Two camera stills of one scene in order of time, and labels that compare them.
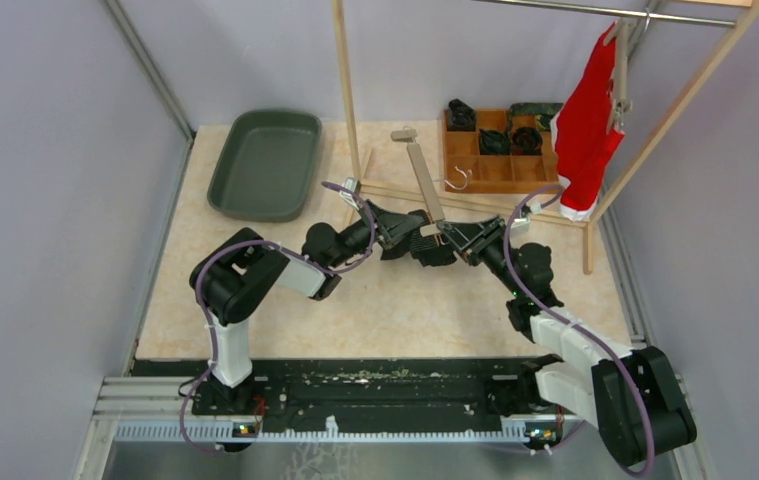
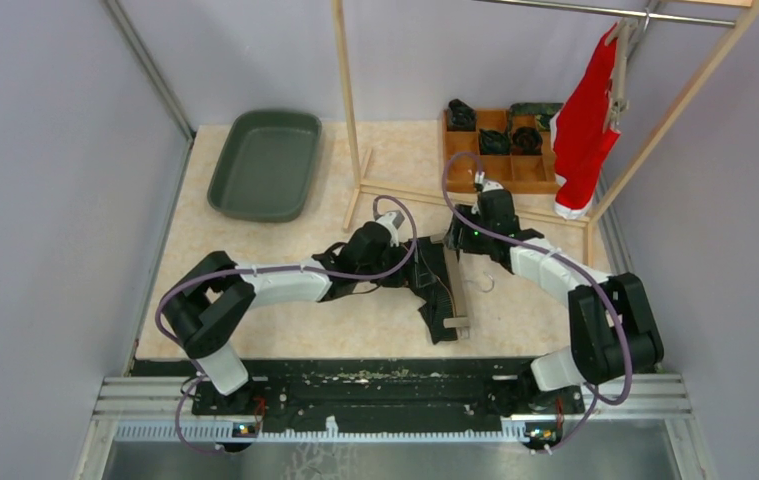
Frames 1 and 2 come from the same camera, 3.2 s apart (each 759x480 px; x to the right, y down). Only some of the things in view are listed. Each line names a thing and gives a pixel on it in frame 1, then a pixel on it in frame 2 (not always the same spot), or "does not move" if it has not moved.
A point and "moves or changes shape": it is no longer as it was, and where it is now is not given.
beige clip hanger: [620, 37] does not move
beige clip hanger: [426, 188] → [459, 321]
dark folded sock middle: [494, 143] does not move
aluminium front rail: [164, 409] does not move
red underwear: [585, 149] does not move
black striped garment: [427, 250] moves or changes shape
